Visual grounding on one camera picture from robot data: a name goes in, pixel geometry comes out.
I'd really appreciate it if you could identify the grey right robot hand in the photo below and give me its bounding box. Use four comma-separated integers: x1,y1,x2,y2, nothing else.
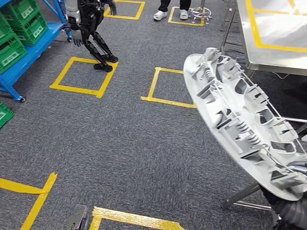
260,160,307,212

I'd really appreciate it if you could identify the grey plastic wheel hubcap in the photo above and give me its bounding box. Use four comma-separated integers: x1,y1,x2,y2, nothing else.
183,47,307,202

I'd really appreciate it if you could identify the blue steel shelf rack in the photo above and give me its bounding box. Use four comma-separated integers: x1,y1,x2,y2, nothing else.
0,0,68,103

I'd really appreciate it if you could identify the steel table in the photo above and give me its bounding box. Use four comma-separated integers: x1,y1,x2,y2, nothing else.
220,0,307,80

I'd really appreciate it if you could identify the yellow table tape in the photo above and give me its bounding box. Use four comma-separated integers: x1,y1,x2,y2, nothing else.
244,0,307,53

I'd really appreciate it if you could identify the yellow floor tape square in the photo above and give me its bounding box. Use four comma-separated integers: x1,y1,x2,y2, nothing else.
167,6,205,27
104,0,146,21
141,67,197,109

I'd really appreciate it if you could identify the chrome stool base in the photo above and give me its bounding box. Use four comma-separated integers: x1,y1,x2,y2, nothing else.
188,0,213,20

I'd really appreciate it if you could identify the person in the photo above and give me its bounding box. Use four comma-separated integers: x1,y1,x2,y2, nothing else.
154,0,192,22

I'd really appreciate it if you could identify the black humanoid robot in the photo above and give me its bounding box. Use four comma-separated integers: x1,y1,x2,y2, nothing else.
64,0,119,73

